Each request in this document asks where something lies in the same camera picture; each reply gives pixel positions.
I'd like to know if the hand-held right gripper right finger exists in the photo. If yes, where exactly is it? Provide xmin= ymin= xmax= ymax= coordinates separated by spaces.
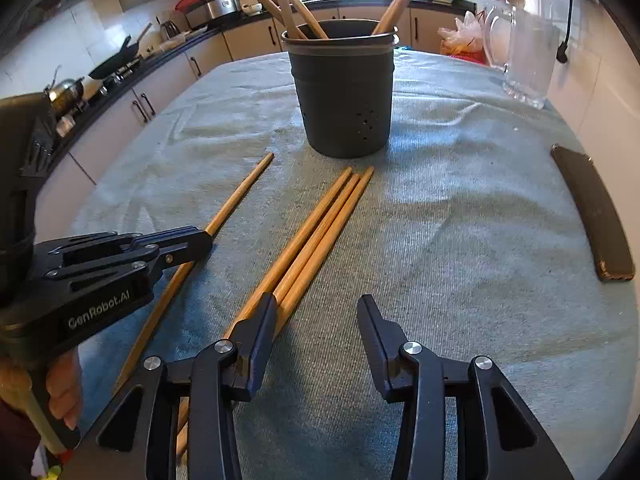
xmin=356 ymin=294 xmax=576 ymax=480

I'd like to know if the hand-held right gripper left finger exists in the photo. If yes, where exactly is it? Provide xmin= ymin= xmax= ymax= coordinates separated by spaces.
xmin=62 ymin=292 xmax=278 ymax=480

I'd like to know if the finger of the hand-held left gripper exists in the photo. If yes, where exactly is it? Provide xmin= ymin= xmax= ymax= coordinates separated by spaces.
xmin=34 ymin=226 xmax=214 ymax=265
xmin=45 ymin=254 xmax=169 ymax=282

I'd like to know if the dark grey perforated utensil holder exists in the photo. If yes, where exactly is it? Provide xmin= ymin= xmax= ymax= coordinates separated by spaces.
xmin=281 ymin=19 xmax=400 ymax=158

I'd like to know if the person's left hand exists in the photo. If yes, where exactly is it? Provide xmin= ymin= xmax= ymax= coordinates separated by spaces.
xmin=0 ymin=347 xmax=84 ymax=432

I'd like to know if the grey-blue table cloth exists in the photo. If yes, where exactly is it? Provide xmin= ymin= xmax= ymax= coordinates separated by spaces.
xmin=65 ymin=49 xmax=640 ymax=480

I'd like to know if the steel kettle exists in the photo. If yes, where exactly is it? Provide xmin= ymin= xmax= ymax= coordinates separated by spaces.
xmin=45 ymin=66 xmax=87 ymax=111

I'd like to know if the black frying pan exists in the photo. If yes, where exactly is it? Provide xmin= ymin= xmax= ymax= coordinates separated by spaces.
xmin=89 ymin=22 xmax=153 ymax=80

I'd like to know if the silver rice cooker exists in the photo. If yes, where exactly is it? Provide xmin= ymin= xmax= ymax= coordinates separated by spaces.
xmin=175 ymin=0 xmax=242 ymax=29

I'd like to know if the smartphone in brown clear case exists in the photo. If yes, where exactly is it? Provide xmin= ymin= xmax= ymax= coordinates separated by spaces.
xmin=550 ymin=144 xmax=637 ymax=282

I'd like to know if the white plastic bag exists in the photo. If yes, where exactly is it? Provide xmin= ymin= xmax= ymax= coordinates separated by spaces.
xmin=437 ymin=10 xmax=488 ymax=65

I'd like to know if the clear glass pitcher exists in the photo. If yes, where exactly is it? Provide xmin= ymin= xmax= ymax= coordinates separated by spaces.
xmin=484 ymin=4 xmax=562 ymax=110

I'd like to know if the black power plug with cable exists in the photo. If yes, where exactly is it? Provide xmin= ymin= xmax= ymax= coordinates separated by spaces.
xmin=555 ymin=0 xmax=577 ymax=65

